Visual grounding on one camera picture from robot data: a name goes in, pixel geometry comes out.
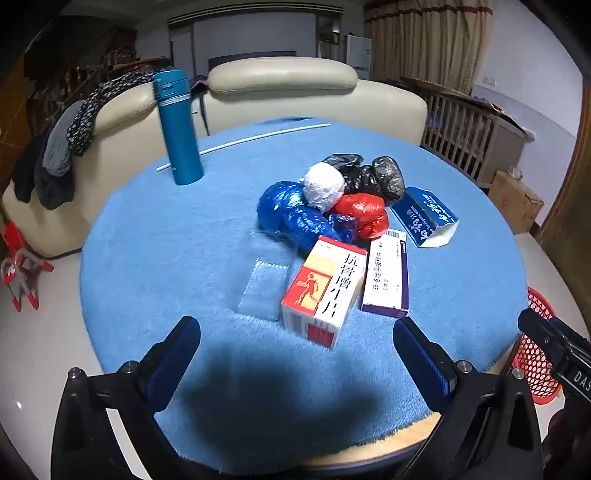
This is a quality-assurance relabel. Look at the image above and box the red white medicine box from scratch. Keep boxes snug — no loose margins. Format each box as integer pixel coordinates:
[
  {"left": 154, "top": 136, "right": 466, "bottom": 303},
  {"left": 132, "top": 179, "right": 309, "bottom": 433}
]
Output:
[{"left": 281, "top": 235, "right": 369, "bottom": 349}]

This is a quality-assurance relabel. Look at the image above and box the brown wooden door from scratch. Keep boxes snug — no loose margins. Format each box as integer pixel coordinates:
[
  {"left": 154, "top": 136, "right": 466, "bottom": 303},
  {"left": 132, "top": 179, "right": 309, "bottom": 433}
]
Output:
[{"left": 538, "top": 69, "right": 591, "bottom": 259}]

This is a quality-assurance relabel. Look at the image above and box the blue plastic bag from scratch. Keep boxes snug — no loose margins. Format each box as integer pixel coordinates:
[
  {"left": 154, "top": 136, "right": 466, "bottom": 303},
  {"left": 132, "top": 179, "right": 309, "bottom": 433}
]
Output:
[{"left": 257, "top": 181, "right": 358, "bottom": 254}]

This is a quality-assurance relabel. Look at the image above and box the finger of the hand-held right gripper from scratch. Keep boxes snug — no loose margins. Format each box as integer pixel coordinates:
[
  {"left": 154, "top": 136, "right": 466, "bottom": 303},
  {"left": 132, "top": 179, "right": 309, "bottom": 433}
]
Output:
[{"left": 518, "top": 308, "right": 591, "bottom": 370}]

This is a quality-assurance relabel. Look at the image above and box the grey cloth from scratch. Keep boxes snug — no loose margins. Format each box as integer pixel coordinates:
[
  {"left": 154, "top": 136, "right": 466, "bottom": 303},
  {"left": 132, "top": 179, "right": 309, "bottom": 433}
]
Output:
[{"left": 11, "top": 99, "right": 86, "bottom": 210}]

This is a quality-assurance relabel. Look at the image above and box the black plastic bag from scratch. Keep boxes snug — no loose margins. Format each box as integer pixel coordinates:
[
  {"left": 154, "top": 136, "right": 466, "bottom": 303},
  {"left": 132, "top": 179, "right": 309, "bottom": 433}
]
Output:
[{"left": 322, "top": 153, "right": 406, "bottom": 206}]

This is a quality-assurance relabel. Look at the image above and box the dark wooden display cabinet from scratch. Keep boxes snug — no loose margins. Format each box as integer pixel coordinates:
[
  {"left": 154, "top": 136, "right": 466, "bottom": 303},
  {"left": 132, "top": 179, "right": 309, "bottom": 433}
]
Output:
[{"left": 23, "top": 28, "right": 139, "bottom": 139}]

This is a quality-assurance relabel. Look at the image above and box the cream leather sofa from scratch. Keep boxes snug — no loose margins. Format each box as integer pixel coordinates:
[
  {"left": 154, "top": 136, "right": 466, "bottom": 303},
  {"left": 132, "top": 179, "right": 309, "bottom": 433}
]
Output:
[{"left": 2, "top": 58, "right": 428, "bottom": 259}]

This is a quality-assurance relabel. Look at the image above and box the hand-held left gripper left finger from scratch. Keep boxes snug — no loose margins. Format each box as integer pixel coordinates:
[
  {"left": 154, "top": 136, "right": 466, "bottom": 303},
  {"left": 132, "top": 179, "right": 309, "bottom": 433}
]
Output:
[{"left": 51, "top": 316, "right": 204, "bottom": 480}]

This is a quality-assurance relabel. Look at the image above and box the brown cardboard box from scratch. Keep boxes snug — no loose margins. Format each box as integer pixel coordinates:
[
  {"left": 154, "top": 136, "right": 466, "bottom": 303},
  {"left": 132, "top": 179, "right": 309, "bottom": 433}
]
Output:
[{"left": 487, "top": 170, "right": 546, "bottom": 235}]

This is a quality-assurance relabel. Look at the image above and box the blue thermos bottle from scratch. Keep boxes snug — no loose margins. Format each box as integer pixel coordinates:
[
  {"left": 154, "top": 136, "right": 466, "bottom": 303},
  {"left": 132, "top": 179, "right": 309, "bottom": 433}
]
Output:
[{"left": 152, "top": 69, "right": 205, "bottom": 186}]

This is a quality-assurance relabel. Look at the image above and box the blue paper carton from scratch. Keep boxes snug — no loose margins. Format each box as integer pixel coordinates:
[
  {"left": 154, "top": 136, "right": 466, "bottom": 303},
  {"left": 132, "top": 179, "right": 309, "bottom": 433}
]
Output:
[{"left": 390, "top": 187, "right": 460, "bottom": 248}]

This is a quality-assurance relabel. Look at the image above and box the red plastic bag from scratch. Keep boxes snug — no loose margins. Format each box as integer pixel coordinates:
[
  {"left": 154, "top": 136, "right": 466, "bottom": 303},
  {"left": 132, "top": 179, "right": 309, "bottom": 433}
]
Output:
[{"left": 330, "top": 193, "right": 391, "bottom": 240}]

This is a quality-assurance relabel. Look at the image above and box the white standing air conditioner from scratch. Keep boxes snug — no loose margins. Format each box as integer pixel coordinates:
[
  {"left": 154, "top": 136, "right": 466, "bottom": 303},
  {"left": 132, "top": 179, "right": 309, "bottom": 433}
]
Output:
[{"left": 346, "top": 34, "right": 373, "bottom": 79}]

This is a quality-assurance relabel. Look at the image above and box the wooden baby crib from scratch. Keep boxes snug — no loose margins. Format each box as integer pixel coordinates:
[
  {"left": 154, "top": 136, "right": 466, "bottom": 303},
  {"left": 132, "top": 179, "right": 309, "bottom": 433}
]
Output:
[{"left": 399, "top": 76, "right": 527, "bottom": 185}]

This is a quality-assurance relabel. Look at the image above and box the purple white medicine box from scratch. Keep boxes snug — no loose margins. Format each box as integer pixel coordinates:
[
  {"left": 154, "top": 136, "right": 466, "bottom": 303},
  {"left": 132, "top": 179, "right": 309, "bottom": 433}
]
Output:
[{"left": 361, "top": 228, "right": 410, "bottom": 319}]

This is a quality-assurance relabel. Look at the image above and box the red plastic basket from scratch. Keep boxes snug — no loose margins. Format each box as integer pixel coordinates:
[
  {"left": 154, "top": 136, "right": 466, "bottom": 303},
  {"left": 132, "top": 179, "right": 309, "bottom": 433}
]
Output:
[{"left": 510, "top": 286, "right": 564, "bottom": 407}]

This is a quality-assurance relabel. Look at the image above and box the round wooden table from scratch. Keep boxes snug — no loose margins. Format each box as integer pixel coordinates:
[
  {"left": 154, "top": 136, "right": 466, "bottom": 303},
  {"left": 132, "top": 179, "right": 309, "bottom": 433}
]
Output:
[{"left": 302, "top": 344, "right": 515, "bottom": 468}]

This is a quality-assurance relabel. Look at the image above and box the thin white rod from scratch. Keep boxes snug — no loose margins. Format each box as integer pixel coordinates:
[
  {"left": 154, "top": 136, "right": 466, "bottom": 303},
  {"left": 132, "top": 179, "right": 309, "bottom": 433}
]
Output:
[{"left": 156, "top": 123, "right": 332, "bottom": 172}]

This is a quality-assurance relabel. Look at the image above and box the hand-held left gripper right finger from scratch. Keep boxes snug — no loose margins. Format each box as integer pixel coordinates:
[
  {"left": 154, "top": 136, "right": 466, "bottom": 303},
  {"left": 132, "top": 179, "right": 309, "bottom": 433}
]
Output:
[{"left": 392, "top": 316, "right": 543, "bottom": 480}]

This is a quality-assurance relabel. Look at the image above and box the beige curtain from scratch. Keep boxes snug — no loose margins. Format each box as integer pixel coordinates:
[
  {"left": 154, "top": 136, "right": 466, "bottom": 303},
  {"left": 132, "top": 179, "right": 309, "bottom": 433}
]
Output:
[{"left": 364, "top": 0, "right": 494, "bottom": 95}]

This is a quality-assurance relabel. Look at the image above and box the white plastic bag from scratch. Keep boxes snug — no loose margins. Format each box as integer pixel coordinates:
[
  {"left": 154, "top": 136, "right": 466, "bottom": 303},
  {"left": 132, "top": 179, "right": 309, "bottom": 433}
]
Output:
[{"left": 302, "top": 162, "right": 346, "bottom": 213}]

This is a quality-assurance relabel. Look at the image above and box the blue fleece table cloth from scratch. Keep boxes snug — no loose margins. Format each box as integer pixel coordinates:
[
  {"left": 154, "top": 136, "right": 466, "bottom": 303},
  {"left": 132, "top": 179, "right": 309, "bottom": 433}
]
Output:
[{"left": 79, "top": 115, "right": 529, "bottom": 476}]

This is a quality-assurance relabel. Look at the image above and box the clear plastic blister tray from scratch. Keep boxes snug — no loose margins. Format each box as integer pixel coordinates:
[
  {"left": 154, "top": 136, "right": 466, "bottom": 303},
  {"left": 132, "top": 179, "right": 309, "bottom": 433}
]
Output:
[{"left": 235, "top": 233, "right": 301, "bottom": 322}]

